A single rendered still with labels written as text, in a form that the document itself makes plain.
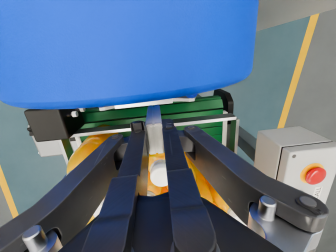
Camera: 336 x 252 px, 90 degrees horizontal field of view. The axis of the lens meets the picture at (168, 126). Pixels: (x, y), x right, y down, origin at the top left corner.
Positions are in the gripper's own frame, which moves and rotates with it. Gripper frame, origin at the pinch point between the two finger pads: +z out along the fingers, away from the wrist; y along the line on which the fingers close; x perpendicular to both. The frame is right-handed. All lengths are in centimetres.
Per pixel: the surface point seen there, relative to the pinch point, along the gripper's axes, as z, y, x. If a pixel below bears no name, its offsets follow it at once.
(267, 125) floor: 116, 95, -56
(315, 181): 5.1, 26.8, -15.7
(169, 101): 11.1, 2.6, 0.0
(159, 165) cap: 6.6, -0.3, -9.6
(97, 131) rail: 18.4, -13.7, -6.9
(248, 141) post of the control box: 25.8, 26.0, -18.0
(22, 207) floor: 116, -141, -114
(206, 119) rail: 18.7, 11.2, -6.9
